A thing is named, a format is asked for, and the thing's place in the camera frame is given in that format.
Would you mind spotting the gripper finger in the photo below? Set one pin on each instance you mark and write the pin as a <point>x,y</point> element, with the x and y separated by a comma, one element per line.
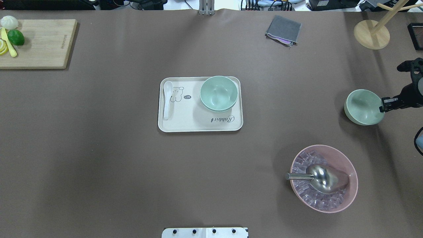
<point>389,104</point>

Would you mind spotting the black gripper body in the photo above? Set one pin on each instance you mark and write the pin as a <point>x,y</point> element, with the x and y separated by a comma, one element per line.
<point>410,97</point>

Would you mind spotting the green bowl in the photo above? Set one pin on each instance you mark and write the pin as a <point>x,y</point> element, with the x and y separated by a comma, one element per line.
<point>220,107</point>
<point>219,89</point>
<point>362,107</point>

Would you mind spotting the black tray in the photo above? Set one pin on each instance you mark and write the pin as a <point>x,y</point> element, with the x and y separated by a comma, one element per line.
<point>416,33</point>

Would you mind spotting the wooden mug tree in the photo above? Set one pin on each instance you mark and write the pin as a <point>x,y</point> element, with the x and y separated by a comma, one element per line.
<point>373,34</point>

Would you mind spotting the metal scoop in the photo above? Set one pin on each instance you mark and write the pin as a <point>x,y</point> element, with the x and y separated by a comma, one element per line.
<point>323,178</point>

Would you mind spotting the pink bowl with ice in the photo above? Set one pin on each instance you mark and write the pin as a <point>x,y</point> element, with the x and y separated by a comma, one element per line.
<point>332,157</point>

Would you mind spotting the grey folded cloth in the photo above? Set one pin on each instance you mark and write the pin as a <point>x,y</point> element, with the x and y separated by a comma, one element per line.
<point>284,31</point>

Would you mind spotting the green bowl on tray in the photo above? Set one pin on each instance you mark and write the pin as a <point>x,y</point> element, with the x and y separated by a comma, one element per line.
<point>220,107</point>

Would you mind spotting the cream rabbit tray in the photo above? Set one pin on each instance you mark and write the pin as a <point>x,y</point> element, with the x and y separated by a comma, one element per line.
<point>188,114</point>

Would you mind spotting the white ceramic spoon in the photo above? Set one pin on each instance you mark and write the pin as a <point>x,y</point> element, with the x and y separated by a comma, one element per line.
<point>168,90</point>

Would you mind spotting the wooden cutting board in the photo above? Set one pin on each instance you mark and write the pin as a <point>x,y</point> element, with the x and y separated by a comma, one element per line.
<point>47,45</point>

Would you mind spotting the green lime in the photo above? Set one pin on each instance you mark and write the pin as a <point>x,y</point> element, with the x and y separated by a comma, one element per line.
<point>16,37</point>

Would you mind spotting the yellow plastic knife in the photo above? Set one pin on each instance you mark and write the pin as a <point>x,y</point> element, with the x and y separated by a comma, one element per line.
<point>5,38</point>

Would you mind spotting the white garlic bulb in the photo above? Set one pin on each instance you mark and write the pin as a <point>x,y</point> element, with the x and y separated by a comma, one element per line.
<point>9,22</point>

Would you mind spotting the lemon slice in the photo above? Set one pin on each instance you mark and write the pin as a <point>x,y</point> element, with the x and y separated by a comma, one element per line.
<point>3,47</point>

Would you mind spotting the aluminium frame post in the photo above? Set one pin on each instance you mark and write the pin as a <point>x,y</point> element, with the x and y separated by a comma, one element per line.
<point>206,7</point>

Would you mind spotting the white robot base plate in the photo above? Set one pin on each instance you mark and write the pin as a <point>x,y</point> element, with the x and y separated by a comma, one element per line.
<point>206,232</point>

